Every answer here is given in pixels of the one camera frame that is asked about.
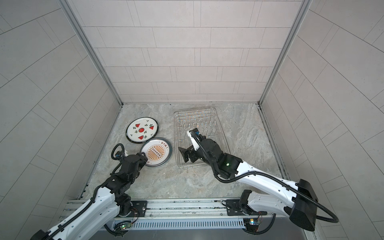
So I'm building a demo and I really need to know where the aluminium mounting rail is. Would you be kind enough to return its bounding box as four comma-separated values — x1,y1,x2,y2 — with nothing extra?
59,196,310,221

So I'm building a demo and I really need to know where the left circuit board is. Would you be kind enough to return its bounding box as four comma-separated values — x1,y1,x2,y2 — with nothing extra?
114,221,133,232

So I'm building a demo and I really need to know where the ventilation grille strip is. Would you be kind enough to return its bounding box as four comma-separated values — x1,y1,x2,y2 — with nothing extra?
129,218,245,231

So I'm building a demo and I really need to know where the wire dish rack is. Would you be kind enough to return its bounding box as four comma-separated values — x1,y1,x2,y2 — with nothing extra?
173,107,231,170

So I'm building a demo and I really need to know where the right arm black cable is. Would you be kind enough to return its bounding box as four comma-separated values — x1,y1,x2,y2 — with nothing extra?
242,213,277,235

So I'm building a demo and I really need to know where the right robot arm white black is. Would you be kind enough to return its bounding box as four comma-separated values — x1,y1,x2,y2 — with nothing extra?
178,139,339,232

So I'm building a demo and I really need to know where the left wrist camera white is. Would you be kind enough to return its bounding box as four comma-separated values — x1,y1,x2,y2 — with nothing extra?
116,151,129,159

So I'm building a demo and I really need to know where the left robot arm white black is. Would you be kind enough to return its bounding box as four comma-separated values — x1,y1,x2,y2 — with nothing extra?
31,153,148,240

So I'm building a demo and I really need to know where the circuit board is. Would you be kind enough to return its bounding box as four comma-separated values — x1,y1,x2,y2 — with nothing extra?
243,219,261,235
114,221,133,232

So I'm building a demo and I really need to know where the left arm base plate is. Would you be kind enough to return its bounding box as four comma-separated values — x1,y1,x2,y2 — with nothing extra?
119,201,148,218

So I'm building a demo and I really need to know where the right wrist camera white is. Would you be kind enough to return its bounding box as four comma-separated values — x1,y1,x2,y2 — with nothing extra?
187,128,201,151

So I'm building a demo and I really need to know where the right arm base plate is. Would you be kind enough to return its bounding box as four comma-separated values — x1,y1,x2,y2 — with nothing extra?
221,199,268,217

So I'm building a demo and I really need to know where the sunburst plate front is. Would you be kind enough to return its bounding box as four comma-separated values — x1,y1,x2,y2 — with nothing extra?
140,138,173,167

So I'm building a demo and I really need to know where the right circuit board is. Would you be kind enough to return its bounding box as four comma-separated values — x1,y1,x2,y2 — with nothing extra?
243,219,261,235

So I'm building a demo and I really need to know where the watermelon pattern plate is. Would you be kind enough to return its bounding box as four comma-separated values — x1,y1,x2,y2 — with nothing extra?
126,117,159,144

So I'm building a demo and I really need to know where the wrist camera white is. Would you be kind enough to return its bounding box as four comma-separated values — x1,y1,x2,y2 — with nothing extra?
116,151,129,159
187,128,201,151

